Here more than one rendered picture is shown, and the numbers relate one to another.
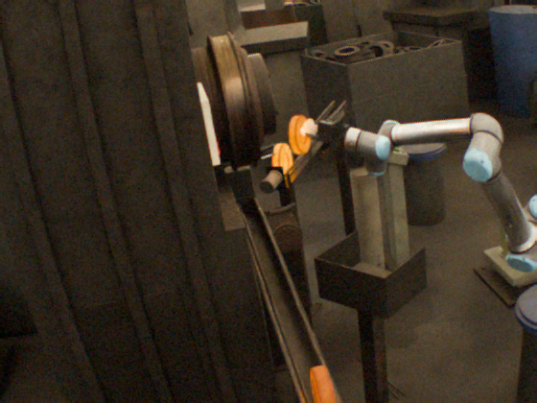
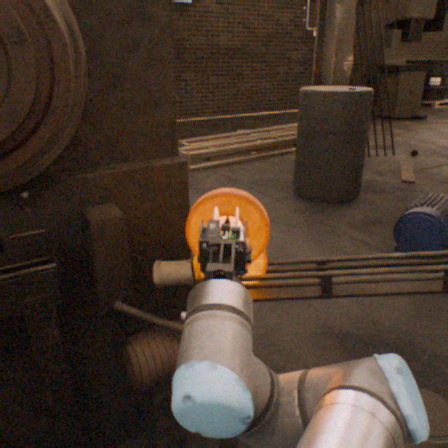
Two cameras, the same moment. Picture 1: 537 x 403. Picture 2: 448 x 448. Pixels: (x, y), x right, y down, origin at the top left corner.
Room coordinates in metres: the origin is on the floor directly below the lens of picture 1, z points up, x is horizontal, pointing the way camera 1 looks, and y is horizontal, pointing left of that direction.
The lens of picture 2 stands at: (2.44, -0.77, 1.12)
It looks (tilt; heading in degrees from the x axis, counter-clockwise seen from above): 23 degrees down; 65
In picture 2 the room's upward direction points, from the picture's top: straight up
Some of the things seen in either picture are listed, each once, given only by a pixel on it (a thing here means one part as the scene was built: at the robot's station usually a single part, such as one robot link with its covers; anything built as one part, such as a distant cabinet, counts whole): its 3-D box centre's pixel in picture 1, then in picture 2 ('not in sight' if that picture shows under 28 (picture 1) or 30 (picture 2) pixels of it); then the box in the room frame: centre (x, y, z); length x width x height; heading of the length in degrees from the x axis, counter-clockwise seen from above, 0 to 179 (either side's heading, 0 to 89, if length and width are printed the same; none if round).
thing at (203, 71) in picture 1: (207, 105); not in sight; (2.28, 0.14, 1.12); 0.47 x 0.10 x 0.47; 6
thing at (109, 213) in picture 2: (241, 197); (107, 256); (2.52, 0.10, 0.68); 0.11 x 0.08 x 0.24; 96
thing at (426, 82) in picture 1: (383, 91); not in sight; (4.86, -0.95, 0.39); 1.03 x 0.83 x 0.77; 111
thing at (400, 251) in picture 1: (395, 203); not in sight; (3.04, -0.60, 0.31); 0.24 x 0.16 x 0.62; 6
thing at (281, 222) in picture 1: (290, 272); (178, 411); (2.63, -0.04, 0.27); 0.22 x 0.13 x 0.53; 6
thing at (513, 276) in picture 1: (525, 259); not in sight; (2.60, -1.14, 0.10); 0.32 x 0.32 x 0.04; 7
